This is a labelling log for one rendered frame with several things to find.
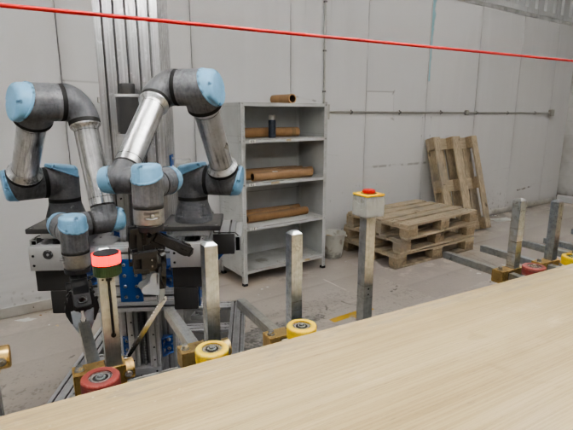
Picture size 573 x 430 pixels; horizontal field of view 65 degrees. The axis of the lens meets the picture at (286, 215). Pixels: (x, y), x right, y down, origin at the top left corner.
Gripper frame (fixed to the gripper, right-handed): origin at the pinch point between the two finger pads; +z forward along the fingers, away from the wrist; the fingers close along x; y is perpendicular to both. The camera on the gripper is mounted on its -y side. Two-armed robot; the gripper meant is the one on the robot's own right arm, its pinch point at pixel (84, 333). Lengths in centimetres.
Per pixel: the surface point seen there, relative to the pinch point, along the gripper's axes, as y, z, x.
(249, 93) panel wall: 254, -75, -168
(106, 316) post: -31.4, -18.4, -3.2
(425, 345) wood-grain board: -64, -10, -71
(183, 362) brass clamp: -32.6, -2.4, -20.3
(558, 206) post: -31, -27, -177
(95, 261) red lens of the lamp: -35.9, -33.5, -1.7
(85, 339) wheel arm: -12.7, -4.1, 0.6
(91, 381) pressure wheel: -42.0, -9.3, 1.8
